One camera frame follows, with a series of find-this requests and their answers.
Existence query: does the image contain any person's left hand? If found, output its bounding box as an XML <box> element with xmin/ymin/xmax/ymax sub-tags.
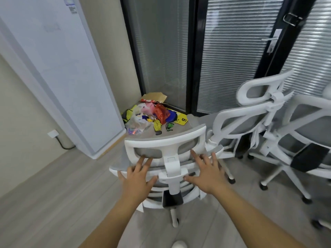
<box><xmin>117</xmin><ymin>155</ymin><xmax>159</xmax><ymax>204</ymax></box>

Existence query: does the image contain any person's right hand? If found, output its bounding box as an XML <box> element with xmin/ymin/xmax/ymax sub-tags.
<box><xmin>183</xmin><ymin>149</ymin><xmax>231</xmax><ymax>196</ymax></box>

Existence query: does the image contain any person's left forearm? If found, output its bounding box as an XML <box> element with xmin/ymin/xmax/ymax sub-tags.
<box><xmin>79</xmin><ymin>195</ymin><xmax>141</xmax><ymax>248</ymax></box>

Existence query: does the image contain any person's right forearm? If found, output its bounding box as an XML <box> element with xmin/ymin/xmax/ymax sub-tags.
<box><xmin>213</xmin><ymin>184</ymin><xmax>308</xmax><ymax>248</ymax></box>

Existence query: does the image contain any clear plastic bag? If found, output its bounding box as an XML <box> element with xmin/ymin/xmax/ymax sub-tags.
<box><xmin>125</xmin><ymin>115</ymin><xmax>152</xmax><ymax>136</ymax></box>

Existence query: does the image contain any yellow sports bib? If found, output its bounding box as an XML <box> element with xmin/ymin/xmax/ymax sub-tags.
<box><xmin>122</xmin><ymin>105</ymin><xmax>138</xmax><ymax>123</ymax></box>
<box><xmin>152</xmin><ymin>118</ymin><xmax>163</xmax><ymax>135</ymax></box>

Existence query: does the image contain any yellow bib black print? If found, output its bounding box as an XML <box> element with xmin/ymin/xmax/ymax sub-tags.
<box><xmin>174</xmin><ymin>113</ymin><xmax>189</xmax><ymax>126</ymax></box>

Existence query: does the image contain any red plastic bag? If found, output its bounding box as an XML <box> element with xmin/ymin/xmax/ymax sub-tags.
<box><xmin>154</xmin><ymin>103</ymin><xmax>171</xmax><ymax>125</ymax></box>

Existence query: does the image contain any pink plastic bag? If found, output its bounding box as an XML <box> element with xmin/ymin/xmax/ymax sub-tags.
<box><xmin>141</xmin><ymin>102</ymin><xmax>157</xmax><ymax>119</ymax></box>

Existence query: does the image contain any white standing air conditioner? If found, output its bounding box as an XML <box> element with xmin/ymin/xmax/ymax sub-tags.
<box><xmin>0</xmin><ymin>0</ymin><xmax>127</xmax><ymax>160</ymax></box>

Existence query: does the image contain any frosted glass panel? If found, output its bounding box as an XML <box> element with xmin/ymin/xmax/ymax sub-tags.
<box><xmin>121</xmin><ymin>0</ymin><xmax>194</xmax><ymax>113</ymax></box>

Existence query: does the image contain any metal door hasp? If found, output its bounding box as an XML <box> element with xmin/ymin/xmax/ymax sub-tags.
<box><xmin>282</xmin><ymin>12</ymin><xmax>303</xmax><ymax>27</ymax></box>

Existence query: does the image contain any black power cable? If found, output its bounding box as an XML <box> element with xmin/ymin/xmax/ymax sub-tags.
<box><xmin>55</xmin><ymin>136</ymin><xmax>76</xmax><ymax>151</ymax></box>

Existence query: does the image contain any silver door handle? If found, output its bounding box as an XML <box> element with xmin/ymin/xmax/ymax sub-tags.
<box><xmin>261</xmin><ymin>29</ymin><xmax>283</xmax><ymax>54</ymax></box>

